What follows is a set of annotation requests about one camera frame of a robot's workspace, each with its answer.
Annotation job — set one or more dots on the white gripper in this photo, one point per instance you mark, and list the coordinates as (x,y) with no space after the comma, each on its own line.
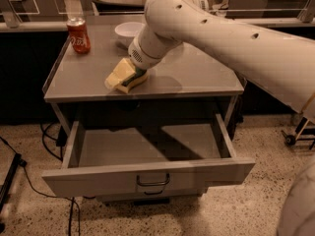
(140,58)

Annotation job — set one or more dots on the green and yellow sponge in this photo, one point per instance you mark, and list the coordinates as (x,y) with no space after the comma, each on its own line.
(137,79)

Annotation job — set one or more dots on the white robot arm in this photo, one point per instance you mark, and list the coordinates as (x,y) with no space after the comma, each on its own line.
(281,64)

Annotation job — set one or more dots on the open grey top drawer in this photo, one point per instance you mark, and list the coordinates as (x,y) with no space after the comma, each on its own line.
(105,162)

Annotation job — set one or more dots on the white bowl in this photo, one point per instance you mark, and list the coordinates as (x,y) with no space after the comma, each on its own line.
(127,31)

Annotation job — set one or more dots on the red soda can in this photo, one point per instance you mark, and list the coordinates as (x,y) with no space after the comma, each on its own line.
(78,33)

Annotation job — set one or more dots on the grey metal cabinet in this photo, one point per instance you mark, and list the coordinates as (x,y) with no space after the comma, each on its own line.
(187,86)

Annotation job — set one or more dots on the black stand on floor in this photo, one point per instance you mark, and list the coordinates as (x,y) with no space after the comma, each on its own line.
(4,190)

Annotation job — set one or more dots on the metal drawer handle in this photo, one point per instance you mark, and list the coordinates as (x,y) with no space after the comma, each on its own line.
(152,180)

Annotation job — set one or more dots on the lower drawer handle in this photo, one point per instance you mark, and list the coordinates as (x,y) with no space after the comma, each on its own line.
(153,193)

